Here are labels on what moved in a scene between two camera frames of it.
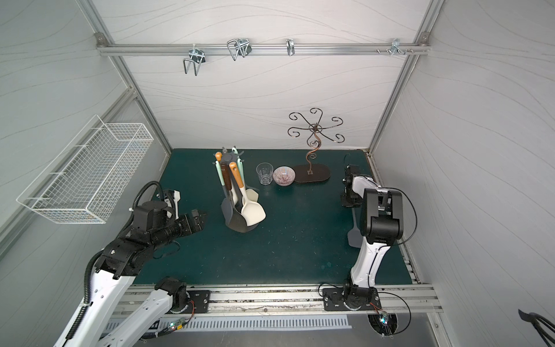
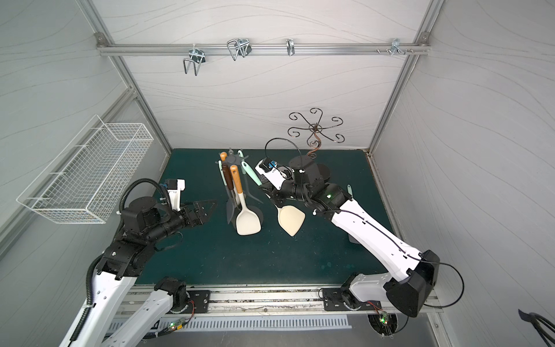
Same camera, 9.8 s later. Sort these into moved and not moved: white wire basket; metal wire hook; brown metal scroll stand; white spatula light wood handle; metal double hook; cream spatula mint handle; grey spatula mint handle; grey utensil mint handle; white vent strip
Moved: white spatula light wood handle; grey utensil mint handle; cream spatula mint handle
Not moved: white vent strip; brown metal scroll stand; grey spatula mint handle; white wire basket; metal double hook; metal wire hook
